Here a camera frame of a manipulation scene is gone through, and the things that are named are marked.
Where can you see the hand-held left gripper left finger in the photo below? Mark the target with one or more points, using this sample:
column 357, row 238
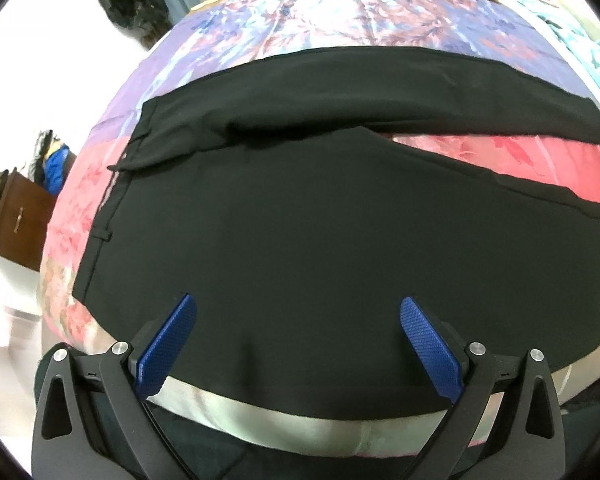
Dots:
column 166, row 342

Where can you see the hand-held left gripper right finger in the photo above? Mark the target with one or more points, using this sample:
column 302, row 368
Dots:
column 430, row 345

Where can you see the black pants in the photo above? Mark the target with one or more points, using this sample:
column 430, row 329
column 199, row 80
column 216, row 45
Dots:
column 300, row 240

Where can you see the brown wooden cabinet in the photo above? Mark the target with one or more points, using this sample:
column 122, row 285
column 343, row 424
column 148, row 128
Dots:
column 19, row 220

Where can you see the blue cloth pile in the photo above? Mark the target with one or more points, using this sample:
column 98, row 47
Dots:
column 55, row 162

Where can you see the floral patchwork bedspread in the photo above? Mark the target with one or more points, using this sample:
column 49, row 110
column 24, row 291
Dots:
column 330, row 25

